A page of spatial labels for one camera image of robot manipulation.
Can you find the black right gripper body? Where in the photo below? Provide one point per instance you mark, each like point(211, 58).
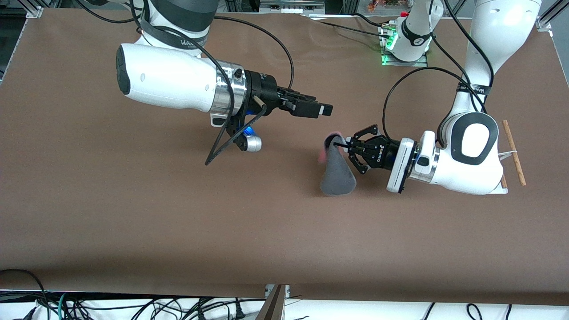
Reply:
point(262, 90)

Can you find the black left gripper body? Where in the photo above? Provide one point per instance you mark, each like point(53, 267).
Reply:
point(381, 154)

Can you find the pink towel with grey back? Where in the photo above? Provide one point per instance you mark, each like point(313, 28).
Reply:
point(338, 178)

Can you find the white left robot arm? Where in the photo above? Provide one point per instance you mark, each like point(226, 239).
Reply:
point(471, 173)

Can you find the white rack base tray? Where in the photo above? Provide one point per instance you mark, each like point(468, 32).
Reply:
point(502, 191)

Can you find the white rack connector piece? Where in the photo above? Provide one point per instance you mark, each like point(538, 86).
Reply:
point(509, 155)

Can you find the white power strip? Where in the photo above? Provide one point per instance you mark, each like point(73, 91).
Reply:
point(291, 6)

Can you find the brown table cover sheet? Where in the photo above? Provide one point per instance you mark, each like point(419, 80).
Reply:
point(284, 231)

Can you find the orange background object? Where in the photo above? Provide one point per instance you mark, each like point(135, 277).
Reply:
point(382, 5)

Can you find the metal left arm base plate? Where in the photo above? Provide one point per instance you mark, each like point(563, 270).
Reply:
point(418, 63)

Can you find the silver metal bracket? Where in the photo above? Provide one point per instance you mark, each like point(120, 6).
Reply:
point(268, 290)

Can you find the brown support post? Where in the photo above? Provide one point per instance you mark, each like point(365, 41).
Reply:
point(273, 309)

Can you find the aluminium corner bracket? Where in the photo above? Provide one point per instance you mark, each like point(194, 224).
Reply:
point(544, 23)

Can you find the aluminium frame profile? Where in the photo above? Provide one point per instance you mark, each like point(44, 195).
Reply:
point(35, 9)

